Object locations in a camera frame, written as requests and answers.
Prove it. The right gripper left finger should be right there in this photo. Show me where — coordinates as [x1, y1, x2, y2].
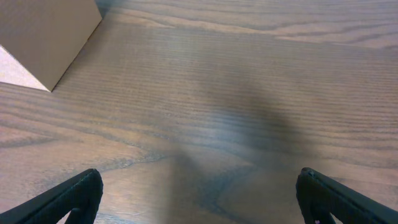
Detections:
[1, 169, 103, 224]

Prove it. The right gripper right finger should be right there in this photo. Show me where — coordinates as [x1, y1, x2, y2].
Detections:
[295, 167, 397, 224]

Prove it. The open cardboard box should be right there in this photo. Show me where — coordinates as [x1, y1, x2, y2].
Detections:
[1, 0, 102, 91]

